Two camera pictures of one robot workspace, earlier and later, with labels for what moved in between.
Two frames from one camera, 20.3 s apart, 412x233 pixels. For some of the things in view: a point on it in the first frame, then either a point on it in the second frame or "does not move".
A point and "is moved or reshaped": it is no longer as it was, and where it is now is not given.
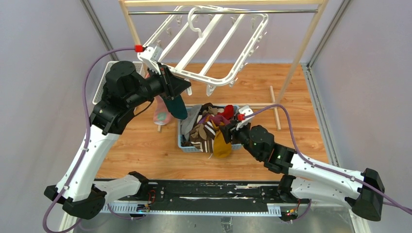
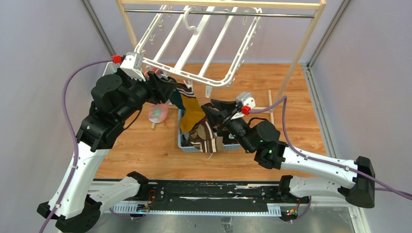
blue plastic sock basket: x=186 y=147 does not move
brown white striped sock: x=202 y=136 does not move
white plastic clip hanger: x=210 y=45 is moved or reshaped
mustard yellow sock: x=221 y=147 → x=193 y=114
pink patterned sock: x=161 y=115 is moved or reshaped
